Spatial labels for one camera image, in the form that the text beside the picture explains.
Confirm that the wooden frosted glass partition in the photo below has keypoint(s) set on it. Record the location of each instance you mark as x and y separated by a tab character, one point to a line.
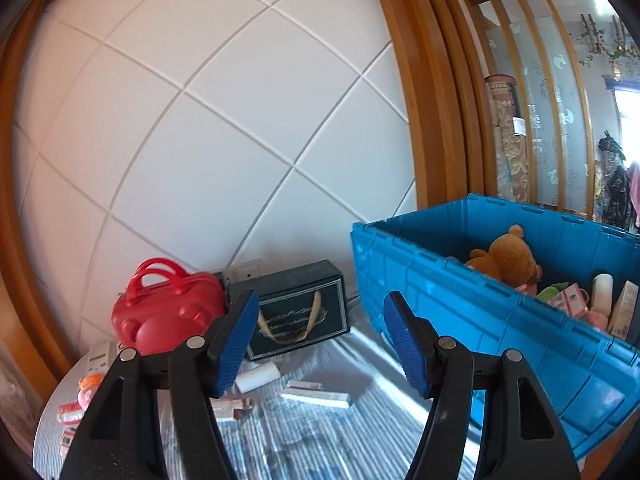
545	110

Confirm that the long white box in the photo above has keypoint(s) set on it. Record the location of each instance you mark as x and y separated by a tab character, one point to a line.
320	400

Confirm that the pink-white medicine box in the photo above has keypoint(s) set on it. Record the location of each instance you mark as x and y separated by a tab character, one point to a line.
230	402
234	414

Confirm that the white paper roll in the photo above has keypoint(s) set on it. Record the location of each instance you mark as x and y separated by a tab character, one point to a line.
257	378

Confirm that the pale yellow box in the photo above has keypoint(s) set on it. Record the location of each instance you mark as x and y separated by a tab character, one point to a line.
624	310

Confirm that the blue plastic crate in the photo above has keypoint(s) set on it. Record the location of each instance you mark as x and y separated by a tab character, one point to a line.
450	320

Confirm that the striped white tablecloth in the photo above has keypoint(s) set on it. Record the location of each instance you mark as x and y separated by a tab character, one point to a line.
325	440

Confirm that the white flat device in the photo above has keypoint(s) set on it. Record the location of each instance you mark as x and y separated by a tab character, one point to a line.
102	357

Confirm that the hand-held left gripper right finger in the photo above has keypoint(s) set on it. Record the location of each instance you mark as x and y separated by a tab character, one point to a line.
407	350

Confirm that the decorative plant branches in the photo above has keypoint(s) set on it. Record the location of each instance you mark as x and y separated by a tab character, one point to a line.
607	40

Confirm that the white power strip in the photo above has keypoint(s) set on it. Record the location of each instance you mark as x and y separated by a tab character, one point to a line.
242	271

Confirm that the white pink-label box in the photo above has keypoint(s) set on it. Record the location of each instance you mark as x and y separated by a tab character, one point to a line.
570	300

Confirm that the brown teddy bear plush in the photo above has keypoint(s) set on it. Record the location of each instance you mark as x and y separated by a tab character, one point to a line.
510	260

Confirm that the red bear-face case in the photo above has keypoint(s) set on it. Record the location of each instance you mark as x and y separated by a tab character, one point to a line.
160	315

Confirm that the rolled patterned carpet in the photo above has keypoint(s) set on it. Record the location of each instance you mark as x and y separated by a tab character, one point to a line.
510	145

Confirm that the hanging dark clothes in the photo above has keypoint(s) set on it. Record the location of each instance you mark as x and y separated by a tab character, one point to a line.
617	185

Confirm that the black gift box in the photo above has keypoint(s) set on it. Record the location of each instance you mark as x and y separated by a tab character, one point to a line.
295	310

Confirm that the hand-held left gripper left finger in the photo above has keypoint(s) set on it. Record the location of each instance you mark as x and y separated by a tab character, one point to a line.
235	345

